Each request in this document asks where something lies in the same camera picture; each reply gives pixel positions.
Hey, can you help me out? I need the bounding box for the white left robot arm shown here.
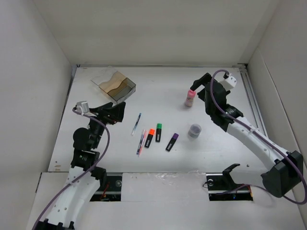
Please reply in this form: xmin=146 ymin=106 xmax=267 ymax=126
xmin=32 ymin=101 xmax=126 ymax=230

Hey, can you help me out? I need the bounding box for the green cap highlighter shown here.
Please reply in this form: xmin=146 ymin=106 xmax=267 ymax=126
xmin=155 ymin=123 xmax=162 ymax=143

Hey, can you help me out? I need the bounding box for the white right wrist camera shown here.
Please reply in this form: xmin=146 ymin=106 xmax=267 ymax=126
xmin=219 ymin=73 xmax=237 ymax=91

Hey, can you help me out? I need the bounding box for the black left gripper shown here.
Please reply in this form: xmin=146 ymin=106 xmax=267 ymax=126
xmin=86 ymin=101 xmax=125 ymax=148

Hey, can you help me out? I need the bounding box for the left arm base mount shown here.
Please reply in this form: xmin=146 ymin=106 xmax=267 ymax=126
xmin=90 ymin=173 xmax=122 ymax=202

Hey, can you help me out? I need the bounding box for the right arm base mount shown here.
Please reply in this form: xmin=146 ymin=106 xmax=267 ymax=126
xmin=202 ymin=163 xmax=253 ymax=201

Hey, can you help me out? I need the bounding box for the aluminium rail right edge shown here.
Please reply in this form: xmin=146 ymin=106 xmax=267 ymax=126
xmin=238 ymin=65 xmax=267 ymax=136

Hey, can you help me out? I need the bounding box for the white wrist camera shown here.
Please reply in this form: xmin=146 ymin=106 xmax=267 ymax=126
xmin=75 ymin=101 xmax=90 ymax=114
xmin=219 ymin=73 xmax=237 ymax=91

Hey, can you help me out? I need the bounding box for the orange cap highlighter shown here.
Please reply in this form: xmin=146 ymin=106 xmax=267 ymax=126
xmin=144 ymin=129 xmax=155 ymax=148

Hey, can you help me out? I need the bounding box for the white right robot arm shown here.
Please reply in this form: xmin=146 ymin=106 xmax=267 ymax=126
xmin=190 ymin=70 xmax=307 ymax=198

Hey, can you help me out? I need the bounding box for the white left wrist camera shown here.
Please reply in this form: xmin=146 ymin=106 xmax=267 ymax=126
xmin=75 ymin=101 xmax=90 ymax=114

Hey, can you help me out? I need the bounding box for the smoky acrylic organizer box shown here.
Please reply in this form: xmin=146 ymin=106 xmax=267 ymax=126
xmin=91 ymin=66 xmax=136 ymax=104

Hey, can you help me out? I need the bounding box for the blue clear pen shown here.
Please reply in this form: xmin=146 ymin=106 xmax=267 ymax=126
xmin=131 ymin=113 xmax=142 ymax=136

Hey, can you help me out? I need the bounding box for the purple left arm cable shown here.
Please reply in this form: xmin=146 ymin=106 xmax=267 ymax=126
xmin=32 ymin=107 xmax=111 ymax=228

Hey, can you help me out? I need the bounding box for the purple cap highlighter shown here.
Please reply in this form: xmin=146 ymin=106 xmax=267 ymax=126
xmin=165 ymin=133 xmax=179 ymax=152

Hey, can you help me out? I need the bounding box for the small purple glitter jar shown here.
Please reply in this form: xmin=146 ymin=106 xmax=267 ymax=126
xmin=188 ymin=124 xmax=201 ymax=138

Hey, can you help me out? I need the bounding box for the pink clear pen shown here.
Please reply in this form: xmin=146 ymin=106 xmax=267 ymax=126
xmin=137 ymin=129 xmax=147 ymax=157

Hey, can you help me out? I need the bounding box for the pink glitter bottle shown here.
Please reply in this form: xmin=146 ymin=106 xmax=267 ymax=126
xmin=184 ymin=89 xmax=196 ymax=107

